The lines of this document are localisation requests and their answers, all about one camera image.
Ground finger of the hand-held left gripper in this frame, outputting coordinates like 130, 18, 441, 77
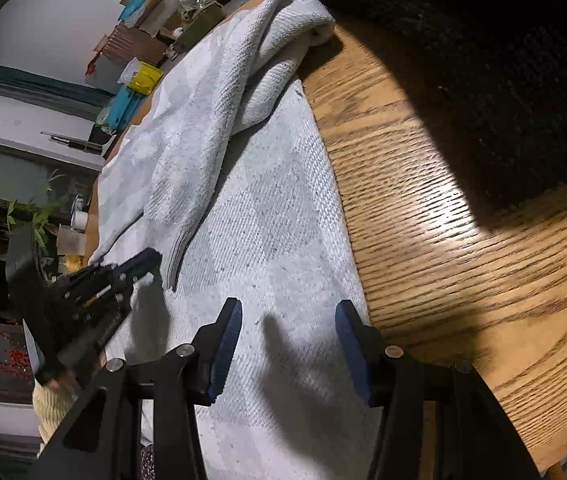
88, 247, 162, 286
88, 287, 135, 350

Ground teal box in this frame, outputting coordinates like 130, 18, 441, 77
106, 85, 149, 128

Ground olive green bin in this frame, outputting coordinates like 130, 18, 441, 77
178, 2, 224, 43

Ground brown cardboard box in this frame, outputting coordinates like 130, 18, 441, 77
96, 25, 166, 66

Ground black cloth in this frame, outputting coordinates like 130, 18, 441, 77
283, 0, 567, 233

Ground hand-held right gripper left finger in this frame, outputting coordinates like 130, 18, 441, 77
28, 297, 243, 480

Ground yellow box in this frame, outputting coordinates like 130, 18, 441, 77
123, 60, 164, 93

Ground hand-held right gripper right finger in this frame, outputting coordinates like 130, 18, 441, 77
335, 300, 541, 480

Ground green potted plant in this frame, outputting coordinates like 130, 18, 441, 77
6, 170, 66, 256

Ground person's left forearm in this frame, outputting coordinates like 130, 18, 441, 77
33, 380, 79, 453

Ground person's patterned garment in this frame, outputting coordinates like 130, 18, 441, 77
140, 444, 157, 480

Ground grey knit sweater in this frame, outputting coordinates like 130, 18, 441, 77
86, 0, 389, 480

